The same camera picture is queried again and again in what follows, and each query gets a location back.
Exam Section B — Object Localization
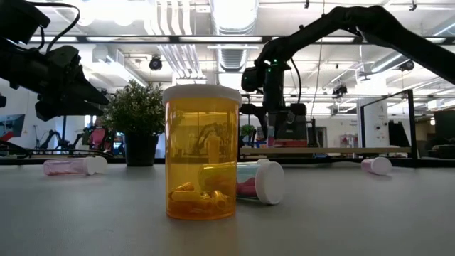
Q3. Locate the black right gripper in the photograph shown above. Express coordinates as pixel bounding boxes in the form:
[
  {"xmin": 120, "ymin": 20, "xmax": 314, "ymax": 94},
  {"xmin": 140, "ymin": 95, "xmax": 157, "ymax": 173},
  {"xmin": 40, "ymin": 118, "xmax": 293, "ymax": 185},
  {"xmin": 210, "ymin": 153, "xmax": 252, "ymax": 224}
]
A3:
[{"xmin": 240, "ymin": 63, "xmax": 308, "ymax": 142}]

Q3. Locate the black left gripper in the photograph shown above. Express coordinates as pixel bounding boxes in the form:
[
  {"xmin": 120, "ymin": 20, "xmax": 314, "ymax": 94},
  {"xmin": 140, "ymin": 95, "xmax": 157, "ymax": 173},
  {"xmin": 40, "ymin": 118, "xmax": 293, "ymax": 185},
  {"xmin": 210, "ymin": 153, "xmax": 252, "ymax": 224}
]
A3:
[{"xmin": 0, "ymin": 38, "xmax": 110, "ymax": 122}]

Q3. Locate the pink medicine bottle white cap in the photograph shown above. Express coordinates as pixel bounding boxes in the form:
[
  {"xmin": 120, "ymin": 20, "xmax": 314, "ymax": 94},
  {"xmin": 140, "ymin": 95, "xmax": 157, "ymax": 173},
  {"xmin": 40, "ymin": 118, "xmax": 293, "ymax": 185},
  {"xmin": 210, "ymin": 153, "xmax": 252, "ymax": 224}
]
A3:
[
  {"xmin": 360, "ymin": 156, "xmax": 393, "ymax": 176},
  {"xmin": 42, "ymin": 156, "xmax": 97, "ymax": 177}
]

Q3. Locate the large orange medicine bottle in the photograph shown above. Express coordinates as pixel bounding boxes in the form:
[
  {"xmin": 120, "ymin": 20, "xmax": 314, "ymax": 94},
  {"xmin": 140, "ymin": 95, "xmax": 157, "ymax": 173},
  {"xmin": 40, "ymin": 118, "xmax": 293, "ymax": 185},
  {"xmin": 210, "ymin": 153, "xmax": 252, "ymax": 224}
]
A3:
[{"xmin": 162, "ymin": 84, "xmax": 243, "ymax": 221}]

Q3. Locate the wooden shelf board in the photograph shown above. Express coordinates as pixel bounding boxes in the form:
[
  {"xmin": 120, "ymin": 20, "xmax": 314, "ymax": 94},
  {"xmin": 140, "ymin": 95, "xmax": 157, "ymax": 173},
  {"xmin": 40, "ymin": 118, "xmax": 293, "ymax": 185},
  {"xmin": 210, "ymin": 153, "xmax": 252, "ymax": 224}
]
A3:
[{"xmin": 240, "ymin": 146, "xmax": 412, "ymax": 156}]

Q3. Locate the small green background plant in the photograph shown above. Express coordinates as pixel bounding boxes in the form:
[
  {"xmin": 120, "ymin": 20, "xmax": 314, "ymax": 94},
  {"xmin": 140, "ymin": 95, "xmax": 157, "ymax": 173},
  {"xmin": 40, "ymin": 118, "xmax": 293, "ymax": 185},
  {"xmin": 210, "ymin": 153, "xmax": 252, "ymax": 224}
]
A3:
[{"xmin": 240, "ymin": 124, "xmax": 256, "ymax": 147}]

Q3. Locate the person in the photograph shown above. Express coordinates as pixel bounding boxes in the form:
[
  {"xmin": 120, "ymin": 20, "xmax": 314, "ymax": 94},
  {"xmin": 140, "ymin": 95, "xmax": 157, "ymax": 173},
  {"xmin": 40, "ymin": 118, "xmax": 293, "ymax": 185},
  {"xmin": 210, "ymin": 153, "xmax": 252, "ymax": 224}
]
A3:
[{"xmin": 87, "ymin": 119, "xmax": 107, "ymax": 150}]

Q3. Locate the green potted plant black pot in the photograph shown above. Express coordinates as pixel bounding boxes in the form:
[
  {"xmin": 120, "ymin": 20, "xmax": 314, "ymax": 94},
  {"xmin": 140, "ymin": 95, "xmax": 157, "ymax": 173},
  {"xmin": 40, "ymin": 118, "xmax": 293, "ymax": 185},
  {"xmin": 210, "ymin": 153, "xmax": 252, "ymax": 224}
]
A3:
[{"xmin": 100, "ymin": 80, "xmax": 166, "ymax": 167}]

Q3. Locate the white square pillar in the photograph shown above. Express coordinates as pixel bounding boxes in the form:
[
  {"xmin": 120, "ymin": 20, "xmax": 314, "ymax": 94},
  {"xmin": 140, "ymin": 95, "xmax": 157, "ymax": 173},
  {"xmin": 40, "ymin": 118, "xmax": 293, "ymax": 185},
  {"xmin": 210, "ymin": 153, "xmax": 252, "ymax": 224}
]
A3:
[{"xmin": 357, "ymin": 76, "xmax": 389, "ymax": 149}]

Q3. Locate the dark background cabinet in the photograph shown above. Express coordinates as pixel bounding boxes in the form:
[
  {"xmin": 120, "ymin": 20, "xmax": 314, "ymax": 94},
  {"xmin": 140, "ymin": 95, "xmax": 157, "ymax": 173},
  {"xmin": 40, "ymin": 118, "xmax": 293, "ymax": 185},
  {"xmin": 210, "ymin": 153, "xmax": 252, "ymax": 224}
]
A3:
[{"xmin": 433, "ymin": 110, "xmax": 455, "ymax": 159}]

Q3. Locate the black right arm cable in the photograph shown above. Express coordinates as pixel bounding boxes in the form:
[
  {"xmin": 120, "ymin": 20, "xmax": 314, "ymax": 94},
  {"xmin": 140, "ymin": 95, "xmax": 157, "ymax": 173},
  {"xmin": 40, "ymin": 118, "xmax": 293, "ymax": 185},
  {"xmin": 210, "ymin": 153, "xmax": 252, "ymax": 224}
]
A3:
[{"xmin": 289, "ymin": 57, "xmax": 303, "ymax": 105}]

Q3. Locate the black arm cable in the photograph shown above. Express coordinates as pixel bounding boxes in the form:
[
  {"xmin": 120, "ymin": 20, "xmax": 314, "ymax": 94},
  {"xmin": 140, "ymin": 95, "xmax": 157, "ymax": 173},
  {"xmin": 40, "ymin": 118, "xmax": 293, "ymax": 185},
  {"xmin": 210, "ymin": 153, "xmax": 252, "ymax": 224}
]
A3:
[
  {"xmin": 26, "ymin": 1, "xmax": 82, "ymax": 54},
  {"xmin": 289, "ymin": 57, "xmax": 303, "ymax": 105}
]

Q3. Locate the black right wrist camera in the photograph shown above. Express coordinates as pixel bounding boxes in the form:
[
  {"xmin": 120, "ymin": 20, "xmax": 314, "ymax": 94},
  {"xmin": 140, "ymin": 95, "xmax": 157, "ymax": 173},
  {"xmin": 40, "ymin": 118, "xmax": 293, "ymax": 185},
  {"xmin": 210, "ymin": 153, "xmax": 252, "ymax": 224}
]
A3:
[{"xmin": 241, "ymin": 67, "xmax": 266, "ymax": 92}]

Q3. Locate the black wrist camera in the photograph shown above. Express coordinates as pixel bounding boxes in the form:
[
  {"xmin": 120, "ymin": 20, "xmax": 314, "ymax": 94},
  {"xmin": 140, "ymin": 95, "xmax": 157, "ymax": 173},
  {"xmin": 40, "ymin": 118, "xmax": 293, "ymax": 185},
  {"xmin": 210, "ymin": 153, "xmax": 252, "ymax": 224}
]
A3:
[
  {"xmin": 48, "ymin": 45, "xmax": 82, "ymax": 74},
  {"xmin": 241, "ymin": 67, "xmax": 266, "ymax": 92}
]

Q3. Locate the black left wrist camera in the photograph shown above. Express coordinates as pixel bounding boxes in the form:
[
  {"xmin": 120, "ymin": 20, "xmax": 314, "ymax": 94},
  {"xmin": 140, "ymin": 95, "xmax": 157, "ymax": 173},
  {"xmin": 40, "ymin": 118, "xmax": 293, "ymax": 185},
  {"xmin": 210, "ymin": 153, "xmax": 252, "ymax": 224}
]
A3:
[{"xmin": 48, "ymin": 45, "xmax": 82, "ymax": 74}]

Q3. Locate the blue red wall poster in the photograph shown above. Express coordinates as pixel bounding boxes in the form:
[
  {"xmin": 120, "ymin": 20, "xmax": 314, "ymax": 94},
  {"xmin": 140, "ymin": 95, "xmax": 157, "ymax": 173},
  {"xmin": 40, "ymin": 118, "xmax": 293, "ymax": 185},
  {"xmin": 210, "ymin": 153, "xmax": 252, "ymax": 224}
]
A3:
[{"xmin": 0, "ymin": 113, "xmax": 26, "ymax": 143}]

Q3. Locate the black aluminium table frame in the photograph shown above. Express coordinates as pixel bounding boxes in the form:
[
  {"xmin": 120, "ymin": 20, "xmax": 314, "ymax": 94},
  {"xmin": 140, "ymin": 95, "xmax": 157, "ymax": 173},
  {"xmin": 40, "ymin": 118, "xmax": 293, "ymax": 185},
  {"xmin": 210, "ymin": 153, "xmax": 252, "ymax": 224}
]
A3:
[{"xmin": 0, "ymin": 155, "xmax": 455, "ymax": 169}]

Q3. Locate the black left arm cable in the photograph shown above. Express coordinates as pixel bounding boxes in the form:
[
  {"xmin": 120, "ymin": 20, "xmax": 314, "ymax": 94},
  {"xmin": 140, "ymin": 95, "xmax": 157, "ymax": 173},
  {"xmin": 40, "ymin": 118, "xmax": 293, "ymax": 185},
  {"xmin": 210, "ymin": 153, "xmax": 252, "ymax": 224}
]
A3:
[{"xmin": 26, "ymin": 1, "xmax": 82, "ymax": 54}]

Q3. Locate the black horizontal frame beam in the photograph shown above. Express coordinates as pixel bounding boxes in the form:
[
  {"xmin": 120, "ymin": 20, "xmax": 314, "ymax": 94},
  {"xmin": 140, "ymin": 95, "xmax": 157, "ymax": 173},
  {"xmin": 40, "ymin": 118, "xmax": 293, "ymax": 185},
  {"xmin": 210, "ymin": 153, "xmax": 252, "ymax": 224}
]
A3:
[{"xmin": 26, "ymin": 34, "xmax": 455, "ymax": 46}]

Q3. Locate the silver ribbed ventilation duct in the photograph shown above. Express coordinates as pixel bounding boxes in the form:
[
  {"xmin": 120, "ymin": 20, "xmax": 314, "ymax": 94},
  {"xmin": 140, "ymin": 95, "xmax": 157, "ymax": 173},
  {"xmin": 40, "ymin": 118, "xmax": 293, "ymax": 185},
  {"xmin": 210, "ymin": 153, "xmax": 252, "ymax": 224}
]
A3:
[{"xmin": 209, "ymin": 0, "xmax": 260, "ymax": 72}]

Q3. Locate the black shelf side frame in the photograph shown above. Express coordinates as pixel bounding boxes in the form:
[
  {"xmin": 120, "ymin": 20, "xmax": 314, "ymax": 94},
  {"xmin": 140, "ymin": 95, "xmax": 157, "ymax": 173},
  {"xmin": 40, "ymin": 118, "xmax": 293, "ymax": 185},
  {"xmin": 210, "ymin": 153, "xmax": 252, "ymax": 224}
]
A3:
[{"xmin": 358, "ymin": 88, "xmax": 419, "ymax": 169}]

